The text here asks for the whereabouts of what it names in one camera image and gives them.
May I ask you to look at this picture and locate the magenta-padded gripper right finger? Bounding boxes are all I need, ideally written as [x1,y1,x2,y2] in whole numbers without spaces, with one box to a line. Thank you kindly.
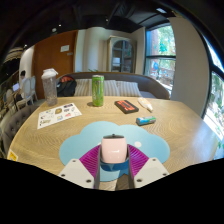
[127,143,171,189]

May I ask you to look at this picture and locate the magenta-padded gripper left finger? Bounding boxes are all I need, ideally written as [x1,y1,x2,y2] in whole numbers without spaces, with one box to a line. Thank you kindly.
[57,143,103,190]

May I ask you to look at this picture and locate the pink computer mouse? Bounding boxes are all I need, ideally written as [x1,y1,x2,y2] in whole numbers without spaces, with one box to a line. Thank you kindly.
[100,133,129,164]

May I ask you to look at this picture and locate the blue cloud-shaped mouse pad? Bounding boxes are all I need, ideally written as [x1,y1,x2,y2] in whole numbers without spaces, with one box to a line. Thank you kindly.
[58,120,171,183]

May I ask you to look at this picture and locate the small teal packet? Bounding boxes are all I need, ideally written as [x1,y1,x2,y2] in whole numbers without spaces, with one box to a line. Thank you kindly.
[135,115,157,127]

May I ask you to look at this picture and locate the white sticker sheet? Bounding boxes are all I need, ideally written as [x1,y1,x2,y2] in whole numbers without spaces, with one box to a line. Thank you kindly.
[36,102,83,130]

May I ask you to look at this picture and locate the white tube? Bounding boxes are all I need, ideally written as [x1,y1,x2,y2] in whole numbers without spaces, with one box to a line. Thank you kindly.
[137,97,154,113]

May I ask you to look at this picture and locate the black and red flat box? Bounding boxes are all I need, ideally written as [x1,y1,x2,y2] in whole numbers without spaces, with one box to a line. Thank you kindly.
[114,99,140,115]

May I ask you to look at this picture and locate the green drink can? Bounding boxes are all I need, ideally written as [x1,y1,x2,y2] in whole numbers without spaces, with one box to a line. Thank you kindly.
[91,74,105,108]

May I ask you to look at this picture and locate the striped pillow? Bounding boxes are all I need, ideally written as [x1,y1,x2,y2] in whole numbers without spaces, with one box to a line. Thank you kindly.
[103,79,120,98]
[116,80,143,98]
[73,78,94,98]

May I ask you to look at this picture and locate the grey curved sofa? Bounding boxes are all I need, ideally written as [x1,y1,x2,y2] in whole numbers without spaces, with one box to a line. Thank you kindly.
[56,71,170,100]

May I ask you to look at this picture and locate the black and orange backpack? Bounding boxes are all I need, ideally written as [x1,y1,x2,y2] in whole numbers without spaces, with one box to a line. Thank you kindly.
[56,75,78,98]

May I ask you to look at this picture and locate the clear shaker bottle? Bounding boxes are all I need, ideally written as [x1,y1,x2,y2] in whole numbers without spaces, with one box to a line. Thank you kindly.
[40,68,59,107]

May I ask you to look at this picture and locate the black framed window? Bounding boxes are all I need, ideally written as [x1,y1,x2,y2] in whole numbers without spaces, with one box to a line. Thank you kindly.
[201,36,224,141]
[143,23,177,98]

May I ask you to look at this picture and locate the white chair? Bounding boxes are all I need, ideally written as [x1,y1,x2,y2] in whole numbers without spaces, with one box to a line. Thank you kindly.
[16,75,38,108]

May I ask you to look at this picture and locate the person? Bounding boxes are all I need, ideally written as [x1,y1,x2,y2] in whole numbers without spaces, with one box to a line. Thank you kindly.
[13,69,31,101]

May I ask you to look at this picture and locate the brown wooden door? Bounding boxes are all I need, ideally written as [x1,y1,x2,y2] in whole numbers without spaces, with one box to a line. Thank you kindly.
[33,29,79,100]

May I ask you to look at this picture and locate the arched glass-door cabinet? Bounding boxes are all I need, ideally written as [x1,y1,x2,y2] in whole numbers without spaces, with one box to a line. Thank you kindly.
[106,35,138,74]

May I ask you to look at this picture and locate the ceiling spot lights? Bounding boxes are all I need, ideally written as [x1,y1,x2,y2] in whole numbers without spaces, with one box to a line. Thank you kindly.
[49,6,168,34]

